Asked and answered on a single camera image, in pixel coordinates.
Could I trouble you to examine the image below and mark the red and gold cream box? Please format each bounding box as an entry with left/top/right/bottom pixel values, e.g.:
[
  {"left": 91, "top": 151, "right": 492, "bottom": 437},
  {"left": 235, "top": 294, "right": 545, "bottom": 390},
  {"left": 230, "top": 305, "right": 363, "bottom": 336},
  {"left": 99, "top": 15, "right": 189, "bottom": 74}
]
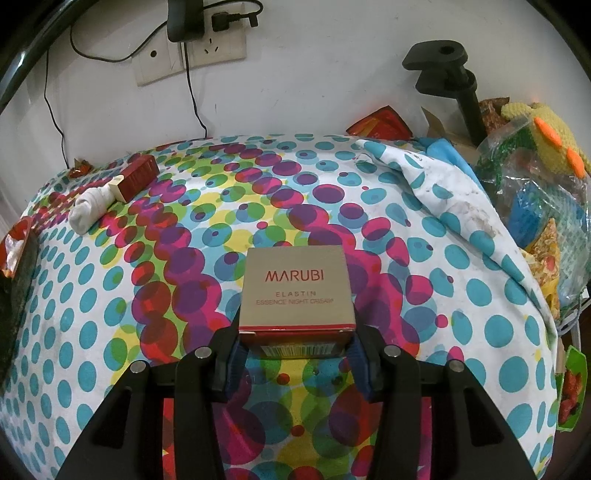
[{"left": 238, "top": 245, "right": 356, "bottom": 359}]

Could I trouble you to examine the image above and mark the white sock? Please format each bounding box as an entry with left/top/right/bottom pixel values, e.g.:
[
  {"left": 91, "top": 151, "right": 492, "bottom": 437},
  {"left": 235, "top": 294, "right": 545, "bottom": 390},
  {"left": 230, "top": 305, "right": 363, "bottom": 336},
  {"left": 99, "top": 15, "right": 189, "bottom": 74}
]
[{"left": 68, "top": 175, "right": 124, "bottom": 235}]

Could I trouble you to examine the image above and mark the green snack packet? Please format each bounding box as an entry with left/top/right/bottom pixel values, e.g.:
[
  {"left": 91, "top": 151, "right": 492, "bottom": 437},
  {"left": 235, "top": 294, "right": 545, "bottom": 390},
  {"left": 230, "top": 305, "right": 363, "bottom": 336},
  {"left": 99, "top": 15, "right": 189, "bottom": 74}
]
[{"left": 557, "top": 345, "right": 588, "bottom": 432}]

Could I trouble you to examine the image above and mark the polka dot bed sheet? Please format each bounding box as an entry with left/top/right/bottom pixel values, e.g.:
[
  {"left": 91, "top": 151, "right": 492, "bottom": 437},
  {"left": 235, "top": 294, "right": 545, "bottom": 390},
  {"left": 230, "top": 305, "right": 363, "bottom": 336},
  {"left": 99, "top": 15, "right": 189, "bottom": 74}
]
[{"left": 1, "top": 134, "right": 558, "bottom": 479}]

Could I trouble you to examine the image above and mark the clear bag of toys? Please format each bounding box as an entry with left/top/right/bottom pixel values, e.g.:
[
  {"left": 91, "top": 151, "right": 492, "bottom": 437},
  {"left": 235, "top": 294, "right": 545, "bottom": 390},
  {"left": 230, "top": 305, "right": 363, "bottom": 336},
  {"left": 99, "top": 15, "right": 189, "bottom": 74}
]
[{"left": 475, "top": 116, "right": 590, "bottom": 316}]

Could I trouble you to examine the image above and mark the small red box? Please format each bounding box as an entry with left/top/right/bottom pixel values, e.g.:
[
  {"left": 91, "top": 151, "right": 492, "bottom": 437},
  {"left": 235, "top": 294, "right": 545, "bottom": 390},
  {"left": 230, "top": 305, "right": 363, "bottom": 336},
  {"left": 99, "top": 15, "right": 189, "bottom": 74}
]
[{"left": 109, "top": 154, "right": 159, "bottom": 203}]

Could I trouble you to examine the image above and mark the red candy wrapper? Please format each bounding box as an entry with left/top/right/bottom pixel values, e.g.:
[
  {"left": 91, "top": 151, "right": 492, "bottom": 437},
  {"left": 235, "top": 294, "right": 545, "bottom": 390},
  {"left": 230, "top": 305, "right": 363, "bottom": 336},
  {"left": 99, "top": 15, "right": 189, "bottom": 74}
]
[{"left": 68, "top": 158, "right": 94, "bottom": 179}]

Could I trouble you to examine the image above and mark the light blue cloth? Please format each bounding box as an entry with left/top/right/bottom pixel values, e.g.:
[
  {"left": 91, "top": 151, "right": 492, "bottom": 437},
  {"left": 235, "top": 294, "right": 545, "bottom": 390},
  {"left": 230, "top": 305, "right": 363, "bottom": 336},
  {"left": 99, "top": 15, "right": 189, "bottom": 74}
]
[{"left": 416, "top": 137, "right": 482, "bottom": 187}]

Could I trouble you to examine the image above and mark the yellow knitted plush toy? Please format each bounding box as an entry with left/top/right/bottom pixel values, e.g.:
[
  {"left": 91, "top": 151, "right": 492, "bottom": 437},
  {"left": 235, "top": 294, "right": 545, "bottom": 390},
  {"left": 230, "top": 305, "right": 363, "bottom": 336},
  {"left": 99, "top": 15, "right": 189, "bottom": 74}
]
[{"left": 501, "top": 102, "right": 590, "bottom": 180}]

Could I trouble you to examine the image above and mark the red snack packet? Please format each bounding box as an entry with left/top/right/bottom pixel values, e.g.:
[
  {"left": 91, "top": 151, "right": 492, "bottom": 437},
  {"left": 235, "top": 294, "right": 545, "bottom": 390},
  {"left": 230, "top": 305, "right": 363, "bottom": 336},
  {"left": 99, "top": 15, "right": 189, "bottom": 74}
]
[{"left": 346, "top": 106, "right": 414, "bottom": 141}]

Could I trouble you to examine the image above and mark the black clamp stand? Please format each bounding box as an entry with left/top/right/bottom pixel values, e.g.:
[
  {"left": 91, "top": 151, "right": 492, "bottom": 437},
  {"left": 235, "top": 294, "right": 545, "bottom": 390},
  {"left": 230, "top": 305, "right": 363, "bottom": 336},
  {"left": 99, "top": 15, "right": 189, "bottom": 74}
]
[{"left": 402, "top": 40, "right": 487, "bottom": 146}]

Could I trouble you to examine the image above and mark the black power adapter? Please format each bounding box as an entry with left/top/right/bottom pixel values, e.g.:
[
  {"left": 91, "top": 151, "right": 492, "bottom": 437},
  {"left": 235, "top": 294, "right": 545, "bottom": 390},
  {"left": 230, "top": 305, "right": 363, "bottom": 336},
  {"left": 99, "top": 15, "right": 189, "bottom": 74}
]
[{"left": 166, "top": 0, "right": 205, "bottom": 43}]

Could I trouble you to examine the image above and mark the black television cable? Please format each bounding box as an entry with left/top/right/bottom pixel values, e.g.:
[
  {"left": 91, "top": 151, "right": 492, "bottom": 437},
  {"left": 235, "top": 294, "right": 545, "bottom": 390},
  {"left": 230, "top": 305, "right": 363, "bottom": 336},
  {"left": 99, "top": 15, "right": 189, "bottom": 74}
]
[{"left": 43, "top": 48, "right": 70, "bottom": 169}]

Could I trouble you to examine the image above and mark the white wall socket plate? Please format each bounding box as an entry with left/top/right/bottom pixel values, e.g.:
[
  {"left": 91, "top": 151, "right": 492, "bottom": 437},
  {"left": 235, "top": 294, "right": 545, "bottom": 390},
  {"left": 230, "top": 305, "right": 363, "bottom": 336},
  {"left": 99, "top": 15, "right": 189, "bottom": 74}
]
[{"left": 131, "top": 22, "right": 246, "bottom": 87}]

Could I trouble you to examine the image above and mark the black adapter cable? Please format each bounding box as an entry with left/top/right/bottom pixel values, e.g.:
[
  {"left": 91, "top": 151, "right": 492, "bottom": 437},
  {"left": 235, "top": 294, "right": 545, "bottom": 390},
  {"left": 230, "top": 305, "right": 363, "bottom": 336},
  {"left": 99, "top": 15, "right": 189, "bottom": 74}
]
[{"left": 68, "top": 0, "right": 266, "bottom": 139}]

